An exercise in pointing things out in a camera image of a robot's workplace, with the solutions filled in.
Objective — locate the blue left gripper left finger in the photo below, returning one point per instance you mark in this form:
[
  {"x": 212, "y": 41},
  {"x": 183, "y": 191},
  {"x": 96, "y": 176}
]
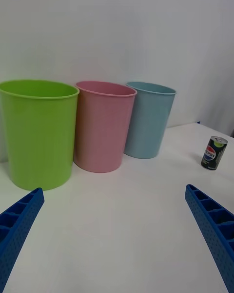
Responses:
[{"x": 17, "y": 227}]

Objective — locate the green plastic bin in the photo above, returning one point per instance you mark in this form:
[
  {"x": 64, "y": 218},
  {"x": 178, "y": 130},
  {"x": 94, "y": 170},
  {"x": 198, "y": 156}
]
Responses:
[{"x": 39, "y": 139}]

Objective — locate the black drink can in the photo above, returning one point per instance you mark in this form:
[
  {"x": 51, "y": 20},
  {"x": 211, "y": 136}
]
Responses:
[{"x": 213, "y": 155}]

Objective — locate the pink plastic bin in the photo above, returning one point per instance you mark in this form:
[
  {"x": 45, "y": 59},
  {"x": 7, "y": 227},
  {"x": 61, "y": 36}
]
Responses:
[{"x": 102, "y": 131}]

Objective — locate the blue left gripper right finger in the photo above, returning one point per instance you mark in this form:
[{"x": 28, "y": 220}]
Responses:
[{"x": 214, "y": 227}]

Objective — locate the pale blue plastic bin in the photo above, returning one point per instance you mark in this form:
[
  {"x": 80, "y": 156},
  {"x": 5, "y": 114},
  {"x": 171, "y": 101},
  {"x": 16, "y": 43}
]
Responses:
[{"x": 148, "y": 124}]

